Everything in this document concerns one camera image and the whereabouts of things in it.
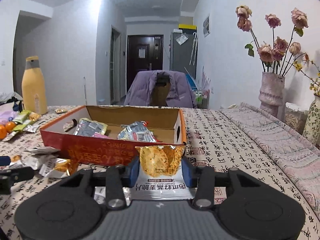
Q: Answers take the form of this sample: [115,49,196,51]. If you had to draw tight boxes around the orange cracker snack packet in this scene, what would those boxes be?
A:
[123,145,196,201]

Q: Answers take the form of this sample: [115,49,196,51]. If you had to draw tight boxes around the red white noodle packet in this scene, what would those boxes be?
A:
[117,121,158,142]

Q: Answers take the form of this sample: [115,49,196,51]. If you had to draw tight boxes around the large silver yellow snack bag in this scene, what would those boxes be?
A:
[73,118,108,137]

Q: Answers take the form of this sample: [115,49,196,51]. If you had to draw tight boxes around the orange mandarin front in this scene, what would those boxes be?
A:
[0,125,7,140]

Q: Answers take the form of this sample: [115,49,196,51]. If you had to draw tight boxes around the orange mandarin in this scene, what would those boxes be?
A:
[0,125,7,140]
[5,121,16,133]

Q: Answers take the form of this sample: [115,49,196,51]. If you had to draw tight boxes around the orange mandarin back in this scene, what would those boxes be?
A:
[5,121,16,133]

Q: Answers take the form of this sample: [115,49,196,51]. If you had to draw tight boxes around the patterned table cloth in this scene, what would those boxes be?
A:
[1,108,319,239]

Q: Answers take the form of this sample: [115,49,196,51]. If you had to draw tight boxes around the silver snack packet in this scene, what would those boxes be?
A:
[25,146,60,154]

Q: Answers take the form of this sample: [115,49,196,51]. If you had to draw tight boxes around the orange cardboard box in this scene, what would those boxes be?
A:
[40,106,187,166]

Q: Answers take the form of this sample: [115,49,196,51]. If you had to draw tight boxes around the green snack bar packet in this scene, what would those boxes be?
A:
[12,110,31,124]

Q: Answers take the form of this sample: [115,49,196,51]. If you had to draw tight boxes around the cracker packet on table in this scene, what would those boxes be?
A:
[39,158,79,179]

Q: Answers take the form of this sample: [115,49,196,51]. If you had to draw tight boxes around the yellow thermos bottle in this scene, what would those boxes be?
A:
[22,56,48,115]

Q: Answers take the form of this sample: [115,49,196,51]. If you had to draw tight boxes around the small snack near bottle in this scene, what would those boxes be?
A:
[55,108,67,114]

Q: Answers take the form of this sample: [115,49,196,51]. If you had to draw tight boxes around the wooden chair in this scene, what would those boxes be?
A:
[150,80,171,107]

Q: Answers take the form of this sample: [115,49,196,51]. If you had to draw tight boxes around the purple jacket on chair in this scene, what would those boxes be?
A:
[124,70,197,108]

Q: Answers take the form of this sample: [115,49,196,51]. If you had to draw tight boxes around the pink folded runner cloth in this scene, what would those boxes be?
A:
[220,102,320,196]

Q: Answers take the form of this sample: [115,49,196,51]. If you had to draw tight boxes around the pink ceramic vase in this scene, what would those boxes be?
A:
[258,72,285,117]

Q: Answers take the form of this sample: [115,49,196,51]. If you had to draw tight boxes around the glass jar with grains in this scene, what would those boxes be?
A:
[284,102,309,135]

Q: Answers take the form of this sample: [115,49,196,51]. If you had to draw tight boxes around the speckled small vase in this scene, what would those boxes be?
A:
[303,96,320,146]

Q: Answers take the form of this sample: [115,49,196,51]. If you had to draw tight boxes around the dark entrance door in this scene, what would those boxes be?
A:
[126,35,163,91]

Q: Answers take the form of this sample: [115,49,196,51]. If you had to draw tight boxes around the grey refrigerator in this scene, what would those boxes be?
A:
[169,29,197,78]

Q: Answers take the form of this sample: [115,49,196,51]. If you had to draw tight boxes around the dried pink roses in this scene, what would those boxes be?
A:
[235,5,309,77]

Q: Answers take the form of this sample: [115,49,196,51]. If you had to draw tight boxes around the yellow flower branches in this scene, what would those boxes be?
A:
[293,60,320,97]

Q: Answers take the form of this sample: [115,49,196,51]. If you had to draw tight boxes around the yellow box on fridge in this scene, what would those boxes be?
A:
[178,24,197,30]

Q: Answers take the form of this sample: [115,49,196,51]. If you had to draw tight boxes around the wall picture frame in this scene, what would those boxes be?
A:
[203,15,210,37]

